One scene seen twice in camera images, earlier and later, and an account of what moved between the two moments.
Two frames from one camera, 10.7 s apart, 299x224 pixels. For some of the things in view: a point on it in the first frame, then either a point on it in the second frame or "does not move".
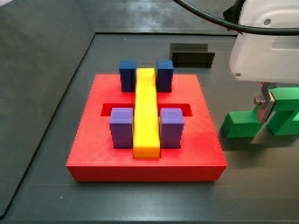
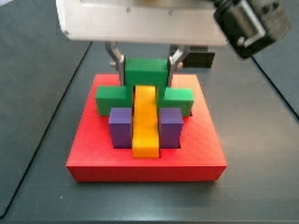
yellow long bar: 145,126 does not move
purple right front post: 172,127 does not move
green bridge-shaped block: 241,124 -> 144,73
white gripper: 267,58 -> 179,23
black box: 191,55 does not move
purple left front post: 121,123 does not move
